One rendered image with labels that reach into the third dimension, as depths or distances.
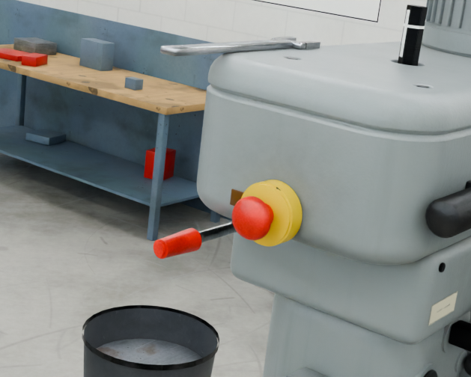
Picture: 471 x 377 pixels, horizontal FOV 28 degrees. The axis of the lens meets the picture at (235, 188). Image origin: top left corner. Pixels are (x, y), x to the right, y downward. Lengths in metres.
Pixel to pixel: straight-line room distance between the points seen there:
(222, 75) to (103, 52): 5.92
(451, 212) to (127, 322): 2.74
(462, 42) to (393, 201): 0.39
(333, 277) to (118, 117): 6.26
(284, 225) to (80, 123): 6.67
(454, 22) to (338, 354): 0.43
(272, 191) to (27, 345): 3.77
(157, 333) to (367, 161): 2.74
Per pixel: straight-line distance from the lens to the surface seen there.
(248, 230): 0.84
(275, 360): 1.09
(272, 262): 1.01
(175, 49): 0.86
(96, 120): 7.35
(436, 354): 1.08
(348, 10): 5.94
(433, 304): 0.95
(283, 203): 0.85
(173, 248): 0.92
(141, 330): 3.52
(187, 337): 3.48
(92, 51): 6.88
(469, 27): 1.18
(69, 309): 4.96
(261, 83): 0.87
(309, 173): 0.85
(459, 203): 0.83
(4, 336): 4.65
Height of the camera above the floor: 2.01
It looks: 16 degrees down
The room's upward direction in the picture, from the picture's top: 7 degrees clockwise
